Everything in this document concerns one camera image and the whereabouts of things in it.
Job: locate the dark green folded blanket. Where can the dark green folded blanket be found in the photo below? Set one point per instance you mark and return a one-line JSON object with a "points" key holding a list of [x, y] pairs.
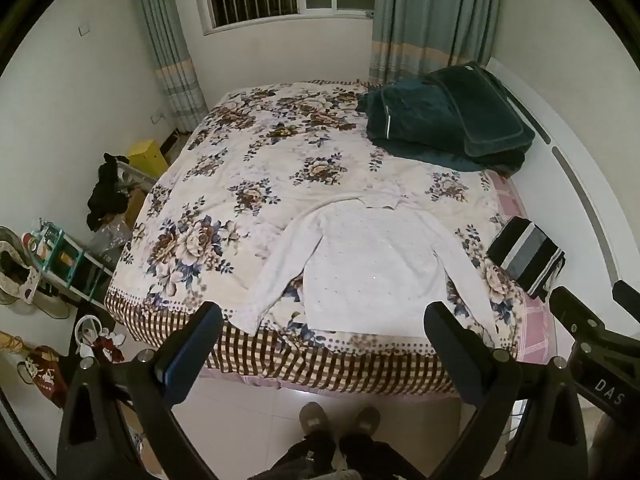
{"points": [[459, 117]]}

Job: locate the black clothes pile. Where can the black clothes pile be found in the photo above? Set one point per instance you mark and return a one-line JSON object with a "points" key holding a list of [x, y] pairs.
{"points": [[108, 198]]}

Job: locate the left green striped curtain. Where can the left green striped curtain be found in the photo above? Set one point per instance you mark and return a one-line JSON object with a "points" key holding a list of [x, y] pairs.
{"points": [[174, 68]]}

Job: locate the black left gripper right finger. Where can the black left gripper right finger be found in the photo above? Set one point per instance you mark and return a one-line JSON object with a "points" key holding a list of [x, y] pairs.
{"points": [[549, 441]]}

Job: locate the brown shoe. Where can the brown shoe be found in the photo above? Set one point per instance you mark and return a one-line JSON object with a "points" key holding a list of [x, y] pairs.
{"points": [[312, 418], [367, 421]]}

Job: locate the right brown shoe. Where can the right brown shoe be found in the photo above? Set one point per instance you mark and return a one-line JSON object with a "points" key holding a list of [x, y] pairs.
{"points": [[367, 421]]}

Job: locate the black grey striped folded garment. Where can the black grey striped folded garment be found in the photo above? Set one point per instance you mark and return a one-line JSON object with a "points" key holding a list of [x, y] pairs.
{"points": [[526, 254]]}

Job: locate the red bag on floor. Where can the red bag on floor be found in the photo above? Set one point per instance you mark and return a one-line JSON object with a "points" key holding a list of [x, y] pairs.
{"points": [[41, 368]]}

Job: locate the clear plastic bag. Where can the clear plastic bag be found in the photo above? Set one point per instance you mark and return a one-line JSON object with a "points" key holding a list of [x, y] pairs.
{"points": [[109, 240]]}

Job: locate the yellow box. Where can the yellow box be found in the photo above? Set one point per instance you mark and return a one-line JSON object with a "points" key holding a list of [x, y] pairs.
{"points": [[147, 157]]}

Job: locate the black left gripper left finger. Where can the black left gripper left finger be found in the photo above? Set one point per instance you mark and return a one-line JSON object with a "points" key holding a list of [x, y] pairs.
{"points": [[95, 441]]}

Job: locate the pink bed sheet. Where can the pink bed sheet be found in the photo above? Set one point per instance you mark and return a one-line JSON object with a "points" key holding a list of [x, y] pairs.
{"points": [[538, 341]]}

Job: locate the white bed headboard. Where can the white bed headboard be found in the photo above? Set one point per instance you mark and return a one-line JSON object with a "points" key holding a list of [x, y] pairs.
{"points": [[564, 191]]}

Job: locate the white knit sweater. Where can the white knit sweater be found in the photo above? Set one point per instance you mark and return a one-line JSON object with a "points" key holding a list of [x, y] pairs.
{"points": [[371, 263]]}

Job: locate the right green striped curtain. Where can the right green striped curtain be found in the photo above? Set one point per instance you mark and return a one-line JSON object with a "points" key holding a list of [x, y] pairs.
{"points": [[411, 38]]}

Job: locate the green striped curtain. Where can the green striped curtain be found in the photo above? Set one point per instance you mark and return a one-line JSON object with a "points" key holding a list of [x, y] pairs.
{"points": [[174, 68], [411, 38]]}

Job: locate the floral bed quilt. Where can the floral bed quilt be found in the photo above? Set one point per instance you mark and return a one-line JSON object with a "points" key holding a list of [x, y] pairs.
{"points": [[260, 157]]}

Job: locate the white red small items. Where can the white red small items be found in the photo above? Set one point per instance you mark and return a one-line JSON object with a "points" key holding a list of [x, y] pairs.
{"points": [[93, 340]]}

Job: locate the green shelf rack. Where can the green shelf rack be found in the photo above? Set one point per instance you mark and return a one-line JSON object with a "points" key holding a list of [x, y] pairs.
{"points": [[67, 265]]}

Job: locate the left brown shoe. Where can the left brown shoe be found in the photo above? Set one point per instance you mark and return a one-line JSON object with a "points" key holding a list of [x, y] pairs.
{"points": [[312, 418]]}

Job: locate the white sneaker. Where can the white sneaker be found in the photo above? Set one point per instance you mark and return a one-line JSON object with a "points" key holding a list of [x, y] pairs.
{"points": [[47, 299]]}

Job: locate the beige patterned bag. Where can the beige patterned bag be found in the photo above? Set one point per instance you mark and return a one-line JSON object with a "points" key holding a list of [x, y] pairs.
{"points": [[19, 277]]}

